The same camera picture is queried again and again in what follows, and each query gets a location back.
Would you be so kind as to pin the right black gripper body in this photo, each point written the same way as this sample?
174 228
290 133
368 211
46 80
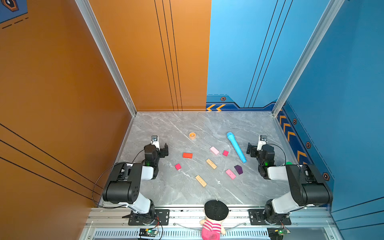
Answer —
252 151

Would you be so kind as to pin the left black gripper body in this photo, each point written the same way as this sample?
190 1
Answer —
162 150

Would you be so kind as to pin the red wood block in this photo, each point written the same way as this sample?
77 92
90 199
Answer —
188 155

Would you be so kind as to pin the light pink wood block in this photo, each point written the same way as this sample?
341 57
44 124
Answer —
214 150

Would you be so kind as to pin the natural wood block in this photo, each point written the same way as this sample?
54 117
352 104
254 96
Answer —
201 181
211 164

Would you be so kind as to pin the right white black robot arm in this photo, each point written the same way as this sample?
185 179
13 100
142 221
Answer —
308 188

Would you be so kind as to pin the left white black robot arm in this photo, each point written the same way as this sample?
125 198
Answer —
123 184

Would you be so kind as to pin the purple wood block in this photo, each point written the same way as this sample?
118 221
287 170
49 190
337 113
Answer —
239 169

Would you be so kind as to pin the magenta cube left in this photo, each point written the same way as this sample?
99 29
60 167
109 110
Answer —
178 166

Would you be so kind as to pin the blue toy microphone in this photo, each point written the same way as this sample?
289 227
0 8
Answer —
232 139

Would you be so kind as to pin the orange tape roll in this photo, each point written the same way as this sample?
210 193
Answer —
192 136

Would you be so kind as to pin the doll with black hat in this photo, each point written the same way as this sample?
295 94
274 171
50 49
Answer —
216 212

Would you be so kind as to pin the right green circuit board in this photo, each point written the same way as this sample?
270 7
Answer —
278 234

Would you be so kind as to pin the green circuit board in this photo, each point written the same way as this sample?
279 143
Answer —
148 234
278 234

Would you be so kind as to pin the left green circuit board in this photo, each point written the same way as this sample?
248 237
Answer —
148 234

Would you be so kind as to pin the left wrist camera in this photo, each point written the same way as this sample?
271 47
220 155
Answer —
155 141

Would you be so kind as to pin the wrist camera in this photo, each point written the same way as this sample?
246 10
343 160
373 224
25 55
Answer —
155 141
263 140

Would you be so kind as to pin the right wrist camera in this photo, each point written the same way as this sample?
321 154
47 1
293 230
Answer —
263 140

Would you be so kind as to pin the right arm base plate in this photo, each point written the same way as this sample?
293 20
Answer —
258 217

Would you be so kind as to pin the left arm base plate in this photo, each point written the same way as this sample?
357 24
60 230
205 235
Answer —
160 216

